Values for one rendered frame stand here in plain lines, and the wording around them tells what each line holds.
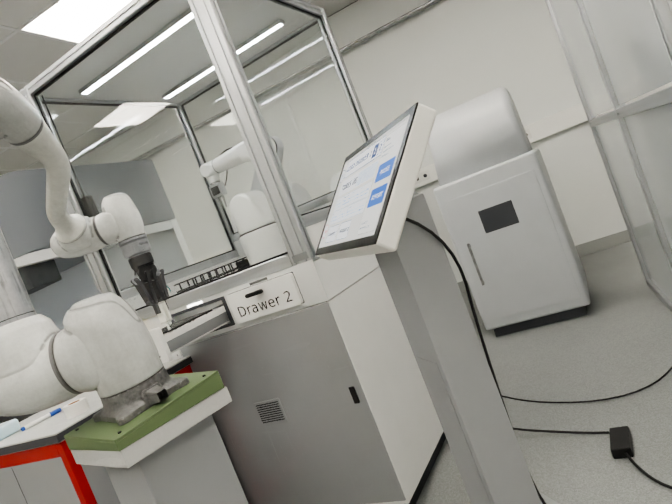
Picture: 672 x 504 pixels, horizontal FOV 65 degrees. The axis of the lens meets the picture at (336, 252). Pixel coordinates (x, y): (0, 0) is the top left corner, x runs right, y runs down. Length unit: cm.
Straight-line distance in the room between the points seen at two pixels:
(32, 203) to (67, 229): 99
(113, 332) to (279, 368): 80
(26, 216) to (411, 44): 348
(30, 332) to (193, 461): 47
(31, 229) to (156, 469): 168
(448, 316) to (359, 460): 80
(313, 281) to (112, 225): 66
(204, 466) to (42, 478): 73
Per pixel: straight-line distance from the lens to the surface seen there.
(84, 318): 129
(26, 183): 283
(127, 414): 128
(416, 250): 128
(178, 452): 132
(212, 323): 191
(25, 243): 271
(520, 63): 489
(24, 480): 205
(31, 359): 136
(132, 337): 129
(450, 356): 133
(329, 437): 196
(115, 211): 181
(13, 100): 146
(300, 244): 174
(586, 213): 490
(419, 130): 112
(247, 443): 218
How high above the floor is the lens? 103
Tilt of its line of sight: 3 degrees down
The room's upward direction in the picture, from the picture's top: 21 degrees counter-clockwise
